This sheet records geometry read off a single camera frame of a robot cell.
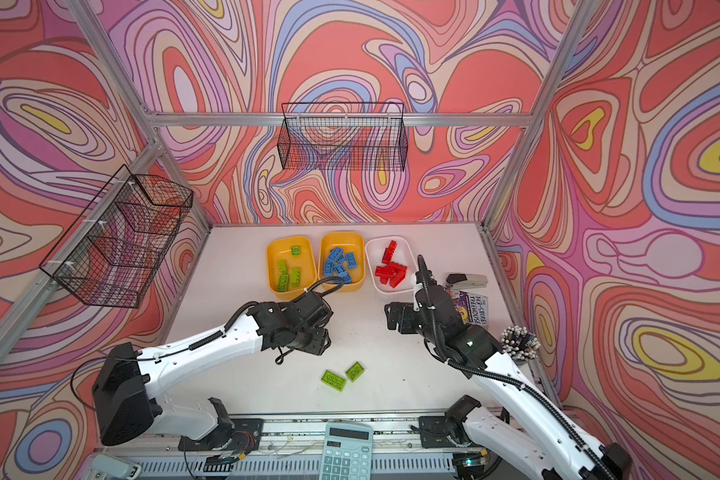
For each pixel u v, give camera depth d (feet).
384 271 3.26
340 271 3.34
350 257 3.52
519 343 2.41
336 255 3.43
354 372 2.75
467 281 3.23
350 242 3.57
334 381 2.70
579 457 1.29
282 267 3.43
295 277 3.32
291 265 3.45
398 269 3.34
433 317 1.72
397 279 3.32
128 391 1.29
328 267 3.42
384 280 3.33
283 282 3.32
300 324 1.93
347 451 2.27
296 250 3.62
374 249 3.54
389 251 3.43
